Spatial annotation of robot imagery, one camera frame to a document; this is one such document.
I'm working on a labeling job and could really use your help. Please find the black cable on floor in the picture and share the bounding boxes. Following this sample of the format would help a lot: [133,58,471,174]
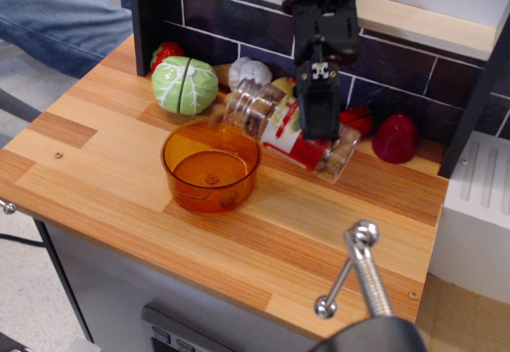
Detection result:
[0,233,45,248]

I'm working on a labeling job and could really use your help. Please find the grey toy stove cabinet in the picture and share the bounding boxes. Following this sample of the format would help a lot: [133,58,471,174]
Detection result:
[37,221,317,351]

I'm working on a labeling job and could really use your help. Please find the red toy strawberry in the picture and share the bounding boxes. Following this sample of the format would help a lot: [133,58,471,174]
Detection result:
[151,41,186,72]

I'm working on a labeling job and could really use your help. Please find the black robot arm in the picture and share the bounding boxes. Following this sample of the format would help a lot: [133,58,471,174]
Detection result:
[282,0,360,140]

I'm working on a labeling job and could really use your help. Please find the person leg in jeans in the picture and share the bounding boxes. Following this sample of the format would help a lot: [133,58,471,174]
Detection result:
[1,0,133,78]

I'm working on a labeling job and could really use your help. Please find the white toy sink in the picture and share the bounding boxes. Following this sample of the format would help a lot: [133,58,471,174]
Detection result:
[429,131,509,303]

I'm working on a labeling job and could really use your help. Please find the red toy chili pepper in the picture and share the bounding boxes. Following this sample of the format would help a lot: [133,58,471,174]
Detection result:
[339,106,374,137]

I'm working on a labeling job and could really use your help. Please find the white toy garlic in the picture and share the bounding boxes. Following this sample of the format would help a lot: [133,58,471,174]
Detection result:
[213,57,273,91]

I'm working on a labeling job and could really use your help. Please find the clear almond jar red label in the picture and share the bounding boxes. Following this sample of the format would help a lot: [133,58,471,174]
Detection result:
[225,80,361,184]

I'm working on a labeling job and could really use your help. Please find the orange transparent plastic pot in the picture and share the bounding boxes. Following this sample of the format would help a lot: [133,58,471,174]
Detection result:
[161,119,262,213]

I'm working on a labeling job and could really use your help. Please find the yellow toy potato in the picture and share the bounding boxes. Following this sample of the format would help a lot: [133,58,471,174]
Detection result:
[271,76,296,96]

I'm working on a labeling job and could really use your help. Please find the green toy cabbage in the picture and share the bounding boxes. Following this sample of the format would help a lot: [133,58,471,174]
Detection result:
[151,57,218,115]

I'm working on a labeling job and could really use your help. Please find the almond in pot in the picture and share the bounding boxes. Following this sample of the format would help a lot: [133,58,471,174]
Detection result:
[219,192,238,208]

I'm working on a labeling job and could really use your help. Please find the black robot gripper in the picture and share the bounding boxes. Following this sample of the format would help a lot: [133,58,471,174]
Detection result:
[283,0,360,141]

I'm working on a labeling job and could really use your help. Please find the metal clamp screw handle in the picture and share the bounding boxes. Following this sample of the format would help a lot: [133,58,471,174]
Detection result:
[315,220,394,319]

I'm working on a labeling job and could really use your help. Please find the black shelf frame post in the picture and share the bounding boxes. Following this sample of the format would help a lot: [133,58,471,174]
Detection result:
[438,5,509,178]

